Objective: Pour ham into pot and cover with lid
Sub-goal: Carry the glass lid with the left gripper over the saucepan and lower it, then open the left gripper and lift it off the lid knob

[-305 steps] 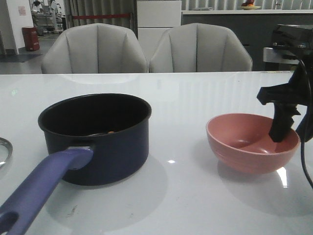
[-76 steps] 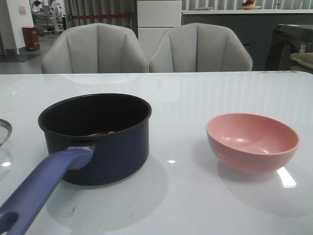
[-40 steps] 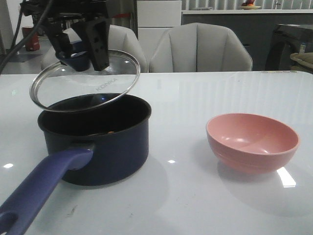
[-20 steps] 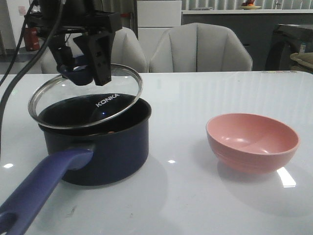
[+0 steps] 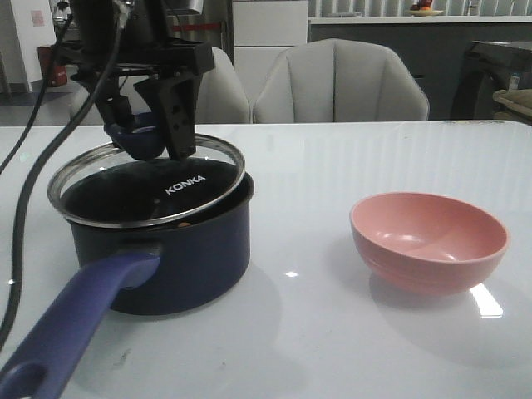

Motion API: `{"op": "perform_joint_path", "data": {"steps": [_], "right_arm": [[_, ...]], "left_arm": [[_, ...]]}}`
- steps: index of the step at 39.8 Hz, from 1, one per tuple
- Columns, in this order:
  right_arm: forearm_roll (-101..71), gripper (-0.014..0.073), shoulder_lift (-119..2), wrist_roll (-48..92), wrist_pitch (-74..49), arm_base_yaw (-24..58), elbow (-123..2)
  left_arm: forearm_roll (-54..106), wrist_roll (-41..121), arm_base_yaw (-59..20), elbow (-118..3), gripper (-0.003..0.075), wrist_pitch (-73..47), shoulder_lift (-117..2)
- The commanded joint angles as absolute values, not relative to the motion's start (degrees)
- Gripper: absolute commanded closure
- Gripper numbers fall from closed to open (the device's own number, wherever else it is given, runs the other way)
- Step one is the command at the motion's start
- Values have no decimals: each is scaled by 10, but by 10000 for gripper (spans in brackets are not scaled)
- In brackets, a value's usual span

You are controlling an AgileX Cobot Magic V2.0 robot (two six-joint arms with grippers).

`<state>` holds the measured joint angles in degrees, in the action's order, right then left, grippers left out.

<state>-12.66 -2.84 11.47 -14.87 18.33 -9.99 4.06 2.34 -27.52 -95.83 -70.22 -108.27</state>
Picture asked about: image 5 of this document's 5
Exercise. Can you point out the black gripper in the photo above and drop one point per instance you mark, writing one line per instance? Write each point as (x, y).
(116, 37)

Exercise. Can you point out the glass pot lid purple knob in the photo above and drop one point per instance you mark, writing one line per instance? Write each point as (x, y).
(131, 182)

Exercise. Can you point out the dark blue saucepan purple handle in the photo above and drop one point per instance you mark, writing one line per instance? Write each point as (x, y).
(147, 272)

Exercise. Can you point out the pink plastic bowl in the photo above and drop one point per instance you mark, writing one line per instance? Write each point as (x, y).
(427, 244)

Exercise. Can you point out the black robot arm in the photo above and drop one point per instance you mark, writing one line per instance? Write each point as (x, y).
(119, 39)

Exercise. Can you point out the left grey upholstered chair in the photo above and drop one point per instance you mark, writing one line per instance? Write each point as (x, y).
(221, 98)

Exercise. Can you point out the grey upholstered chair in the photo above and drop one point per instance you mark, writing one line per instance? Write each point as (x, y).
(335, 80)
(221, 98)

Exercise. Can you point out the red bin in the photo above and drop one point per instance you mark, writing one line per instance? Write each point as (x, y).
(53, 75)

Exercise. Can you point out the red barrier tape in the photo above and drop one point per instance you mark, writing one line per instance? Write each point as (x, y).
(211, 26)

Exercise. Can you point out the white cabinet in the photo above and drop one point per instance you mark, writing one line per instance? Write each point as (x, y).
(261, 30)

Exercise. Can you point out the right grey upholstered chair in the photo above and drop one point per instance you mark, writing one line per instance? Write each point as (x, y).
(335, 80)

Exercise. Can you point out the fruit plate on counter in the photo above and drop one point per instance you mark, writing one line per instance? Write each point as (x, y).
(424, 8)

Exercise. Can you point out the dark appliance at right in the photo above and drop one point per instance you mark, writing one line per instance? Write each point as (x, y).
(488, 67)

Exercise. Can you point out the beige cushion at right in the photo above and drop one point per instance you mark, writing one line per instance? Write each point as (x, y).
(513, 105)

